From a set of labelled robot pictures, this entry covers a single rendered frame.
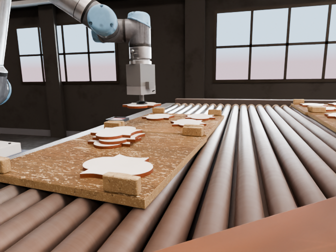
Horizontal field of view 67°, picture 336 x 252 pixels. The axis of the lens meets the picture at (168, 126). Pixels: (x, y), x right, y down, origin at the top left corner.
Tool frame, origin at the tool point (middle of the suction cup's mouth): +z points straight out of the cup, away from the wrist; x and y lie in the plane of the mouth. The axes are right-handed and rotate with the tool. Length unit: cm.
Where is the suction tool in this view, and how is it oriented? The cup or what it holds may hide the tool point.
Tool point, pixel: (142, 107)
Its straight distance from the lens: 92.0
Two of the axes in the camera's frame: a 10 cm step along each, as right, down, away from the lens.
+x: -8.4, -0.9, 5.3
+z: 0.1, 9.8, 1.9
